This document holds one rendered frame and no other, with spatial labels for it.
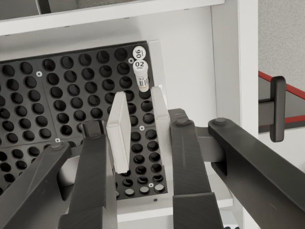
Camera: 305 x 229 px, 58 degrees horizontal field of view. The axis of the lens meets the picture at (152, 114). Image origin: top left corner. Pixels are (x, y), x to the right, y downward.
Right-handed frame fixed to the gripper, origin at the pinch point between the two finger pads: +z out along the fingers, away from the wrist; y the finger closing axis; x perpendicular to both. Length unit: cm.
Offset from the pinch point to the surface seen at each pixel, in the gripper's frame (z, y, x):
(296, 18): 100, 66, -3
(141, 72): 6.9, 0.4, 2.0
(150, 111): 10.6, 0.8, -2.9
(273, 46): 100, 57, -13
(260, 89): 52, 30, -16
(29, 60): 10.6, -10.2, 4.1
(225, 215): 23.2, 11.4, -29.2
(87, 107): 10.6, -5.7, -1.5
